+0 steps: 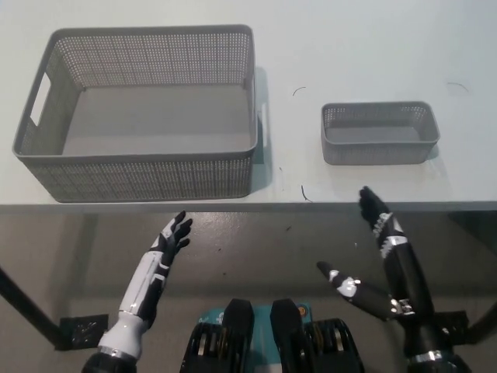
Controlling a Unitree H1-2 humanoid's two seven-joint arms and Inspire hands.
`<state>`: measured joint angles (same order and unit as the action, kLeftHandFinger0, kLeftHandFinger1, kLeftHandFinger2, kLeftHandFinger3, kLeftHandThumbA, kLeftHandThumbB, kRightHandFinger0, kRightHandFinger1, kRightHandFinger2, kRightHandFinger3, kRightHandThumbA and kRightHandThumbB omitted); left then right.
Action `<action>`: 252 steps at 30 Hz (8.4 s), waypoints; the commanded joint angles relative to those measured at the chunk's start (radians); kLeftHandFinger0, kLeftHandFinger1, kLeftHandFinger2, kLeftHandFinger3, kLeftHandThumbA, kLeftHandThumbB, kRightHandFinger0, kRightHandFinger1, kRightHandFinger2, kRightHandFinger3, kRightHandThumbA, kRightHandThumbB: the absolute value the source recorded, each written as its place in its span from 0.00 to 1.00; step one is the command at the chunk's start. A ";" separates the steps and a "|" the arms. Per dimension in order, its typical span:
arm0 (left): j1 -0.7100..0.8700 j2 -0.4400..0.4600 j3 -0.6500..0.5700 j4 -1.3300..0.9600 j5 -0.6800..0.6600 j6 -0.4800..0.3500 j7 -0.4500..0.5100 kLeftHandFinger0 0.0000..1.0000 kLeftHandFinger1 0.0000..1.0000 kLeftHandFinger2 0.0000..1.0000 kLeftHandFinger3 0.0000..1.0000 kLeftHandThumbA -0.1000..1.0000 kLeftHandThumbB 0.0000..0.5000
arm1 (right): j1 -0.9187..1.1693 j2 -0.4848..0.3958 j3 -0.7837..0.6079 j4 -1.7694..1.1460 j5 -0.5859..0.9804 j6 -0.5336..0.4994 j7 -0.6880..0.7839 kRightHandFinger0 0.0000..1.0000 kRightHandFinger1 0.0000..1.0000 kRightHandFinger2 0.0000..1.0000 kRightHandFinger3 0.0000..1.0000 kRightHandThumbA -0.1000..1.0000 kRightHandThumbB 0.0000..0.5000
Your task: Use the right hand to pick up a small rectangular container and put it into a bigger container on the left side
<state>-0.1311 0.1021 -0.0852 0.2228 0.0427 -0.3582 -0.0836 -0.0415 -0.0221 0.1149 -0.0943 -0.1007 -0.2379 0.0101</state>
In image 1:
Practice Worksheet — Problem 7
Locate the small grey perforated basket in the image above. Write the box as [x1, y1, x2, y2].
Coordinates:
[321, 100, 442, 166]

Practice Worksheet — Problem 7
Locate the white and black left hand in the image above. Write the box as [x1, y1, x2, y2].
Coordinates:
[96, 211, 194, 358]

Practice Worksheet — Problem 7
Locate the large grey perforated basket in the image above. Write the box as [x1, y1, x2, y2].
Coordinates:
[12, 23, 269, 204]

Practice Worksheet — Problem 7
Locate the black right hand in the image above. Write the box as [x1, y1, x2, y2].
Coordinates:
[316, 185, 447, 362]

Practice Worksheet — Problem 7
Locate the black and teal robot body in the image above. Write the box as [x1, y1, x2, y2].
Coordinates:
[188, 298, 366, 373]

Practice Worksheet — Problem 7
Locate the black table leg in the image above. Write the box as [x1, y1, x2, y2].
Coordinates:
[0, 266, 63, 340]
[467, 287, 497, 345]

